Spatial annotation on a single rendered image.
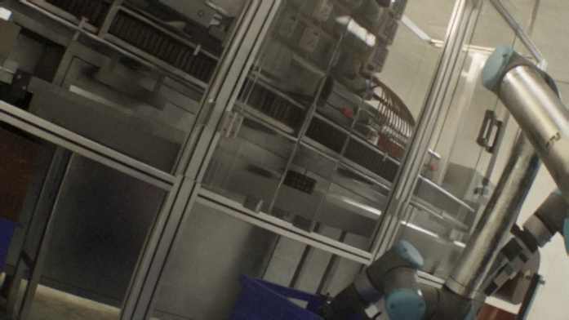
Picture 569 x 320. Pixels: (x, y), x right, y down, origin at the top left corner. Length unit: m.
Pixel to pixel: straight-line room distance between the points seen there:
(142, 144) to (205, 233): 0.58
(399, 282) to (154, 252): 0.64
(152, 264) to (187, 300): 0.54
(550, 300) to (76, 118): 5.37
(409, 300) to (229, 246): 0.95
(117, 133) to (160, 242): 0.30
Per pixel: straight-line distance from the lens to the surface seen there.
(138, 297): 1.66
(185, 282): 2.13
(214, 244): 2.14
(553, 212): 1.59
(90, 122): 1.55
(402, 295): 1.39
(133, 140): 1.61
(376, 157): 2.41
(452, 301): 1.47
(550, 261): 6.33
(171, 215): 1.63
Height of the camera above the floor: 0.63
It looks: 4 degrees up
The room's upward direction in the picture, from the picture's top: 23 degrees clockwise
